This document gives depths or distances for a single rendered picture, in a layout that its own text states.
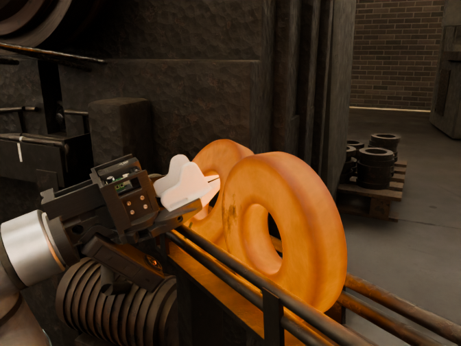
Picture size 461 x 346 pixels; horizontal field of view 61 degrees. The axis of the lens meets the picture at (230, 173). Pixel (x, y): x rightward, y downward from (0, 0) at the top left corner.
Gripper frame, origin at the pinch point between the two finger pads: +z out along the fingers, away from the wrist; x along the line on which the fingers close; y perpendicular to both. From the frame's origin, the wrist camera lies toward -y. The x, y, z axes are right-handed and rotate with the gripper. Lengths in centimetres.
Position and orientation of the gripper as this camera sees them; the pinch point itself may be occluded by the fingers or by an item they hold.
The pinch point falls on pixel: (217, 185)
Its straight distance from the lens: 51.3
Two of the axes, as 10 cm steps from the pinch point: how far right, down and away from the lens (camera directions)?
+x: -4.5, -3.0, 8.4
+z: 8.7, -3.7, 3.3
